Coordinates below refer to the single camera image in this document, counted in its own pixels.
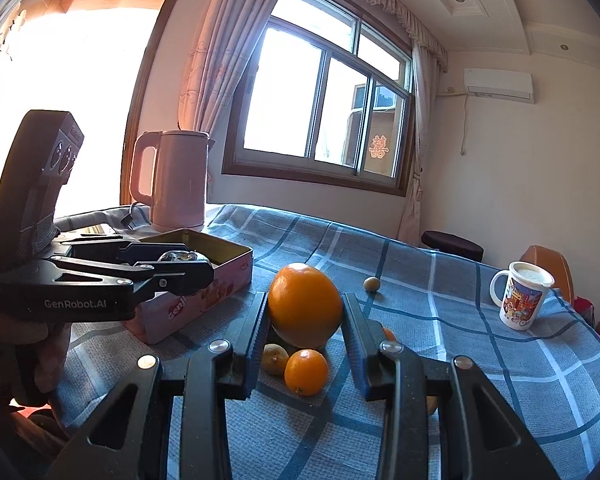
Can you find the white cartoon mug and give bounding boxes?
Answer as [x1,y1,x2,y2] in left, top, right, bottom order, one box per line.
[489,261,555,332]

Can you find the small brown kiwi-like fruit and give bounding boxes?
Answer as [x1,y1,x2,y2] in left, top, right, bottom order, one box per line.
[261,344,289,377]

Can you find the white air conditioner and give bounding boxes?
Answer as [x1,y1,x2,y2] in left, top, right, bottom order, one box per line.
[464,68,535,104]

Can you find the small round longan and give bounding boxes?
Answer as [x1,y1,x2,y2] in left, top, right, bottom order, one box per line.
[363,276,381,294]

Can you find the orange at back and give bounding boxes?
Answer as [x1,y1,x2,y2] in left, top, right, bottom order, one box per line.
[384,327,396,341]

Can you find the black kettle power cable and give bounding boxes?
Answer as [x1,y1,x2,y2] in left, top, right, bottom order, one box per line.
[119,201,154,231]

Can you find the dark round stool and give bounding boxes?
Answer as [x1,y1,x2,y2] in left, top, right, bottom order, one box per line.
[420,230,484,262]

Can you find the orange near gripper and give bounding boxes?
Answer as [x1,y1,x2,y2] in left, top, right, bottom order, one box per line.
[284,349,329,396]

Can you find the blue plaid tablecloth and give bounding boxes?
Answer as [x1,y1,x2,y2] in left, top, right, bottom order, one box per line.
[50,206,600,479]

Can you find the person's left hand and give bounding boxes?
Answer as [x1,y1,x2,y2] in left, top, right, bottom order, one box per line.
[0,310,71,408]

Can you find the pink electric kettle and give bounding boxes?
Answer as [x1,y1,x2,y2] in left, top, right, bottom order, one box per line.
[130,130,214,231]

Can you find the pink curtain left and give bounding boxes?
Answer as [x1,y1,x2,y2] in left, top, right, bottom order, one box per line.
[178,0,277,133]

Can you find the window with wooden frame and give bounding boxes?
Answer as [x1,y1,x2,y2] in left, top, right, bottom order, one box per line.
[222,0,414,195]

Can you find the pink curtain right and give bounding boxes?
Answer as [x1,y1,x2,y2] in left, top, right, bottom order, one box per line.
[398,44,441,245]

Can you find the pink metal tin box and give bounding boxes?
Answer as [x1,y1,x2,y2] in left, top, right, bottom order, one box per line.
[122,229,253,344]

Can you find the large orange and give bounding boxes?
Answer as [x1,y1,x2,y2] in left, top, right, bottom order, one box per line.
[268,263,342,349]

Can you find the pink curtain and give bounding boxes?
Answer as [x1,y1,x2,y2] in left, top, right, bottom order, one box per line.
[398,44,441,245]
[178,0,277,133]

